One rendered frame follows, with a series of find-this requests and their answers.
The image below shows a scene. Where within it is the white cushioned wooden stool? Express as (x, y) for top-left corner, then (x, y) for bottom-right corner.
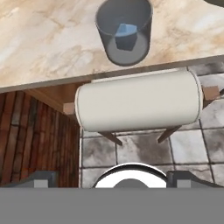
(63, 67), (221, 146)

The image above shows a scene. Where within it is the grey translucent water glass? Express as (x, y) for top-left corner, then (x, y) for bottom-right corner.
(94, 0), (154, 67)

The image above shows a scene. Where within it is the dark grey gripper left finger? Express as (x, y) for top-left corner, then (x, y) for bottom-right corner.
(5, 171), (58, 188)

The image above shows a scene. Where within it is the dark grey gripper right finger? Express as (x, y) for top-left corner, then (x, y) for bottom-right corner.
(166, 170), (222, 188)

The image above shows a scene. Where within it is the white and black round object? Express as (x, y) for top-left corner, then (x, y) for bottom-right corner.
(92, 162), (168, 189)

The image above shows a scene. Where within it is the blue ice cube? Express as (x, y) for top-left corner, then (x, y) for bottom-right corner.
(114, 24), (138, 52)

